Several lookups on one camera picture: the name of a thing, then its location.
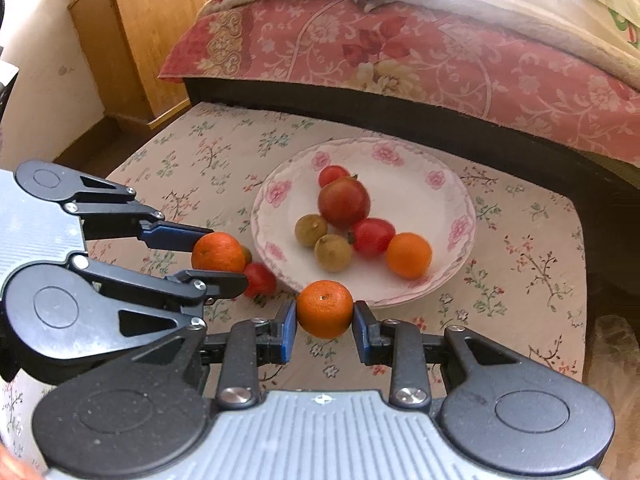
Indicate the clear plastic bag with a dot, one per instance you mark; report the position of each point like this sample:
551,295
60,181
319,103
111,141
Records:
617,375

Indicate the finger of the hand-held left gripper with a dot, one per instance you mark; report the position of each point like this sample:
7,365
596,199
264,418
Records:
215,285
170,236

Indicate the wooden cabinet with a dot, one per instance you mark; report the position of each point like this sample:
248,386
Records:
140,35

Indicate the white plate with pink flowers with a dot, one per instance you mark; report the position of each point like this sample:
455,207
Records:
435,210

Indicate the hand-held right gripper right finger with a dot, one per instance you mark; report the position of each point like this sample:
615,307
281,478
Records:
362,332

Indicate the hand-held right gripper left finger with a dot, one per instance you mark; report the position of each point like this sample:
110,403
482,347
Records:
288,332

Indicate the floral tablecloth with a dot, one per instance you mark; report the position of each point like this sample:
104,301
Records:
525,270

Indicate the bed with pink quilt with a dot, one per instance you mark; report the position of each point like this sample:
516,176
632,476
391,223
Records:
450,65

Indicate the large red tomato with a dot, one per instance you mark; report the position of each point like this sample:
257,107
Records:
344,206

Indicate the dark bed frame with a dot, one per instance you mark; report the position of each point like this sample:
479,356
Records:
575,175

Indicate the brown longan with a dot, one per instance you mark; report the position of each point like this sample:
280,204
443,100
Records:
310,230
333,253

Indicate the small red tomato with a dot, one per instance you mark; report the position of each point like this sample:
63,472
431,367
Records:
260,281
374,237
332,175

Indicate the small orange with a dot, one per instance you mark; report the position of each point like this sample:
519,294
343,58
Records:
409,255
218,252
325,308

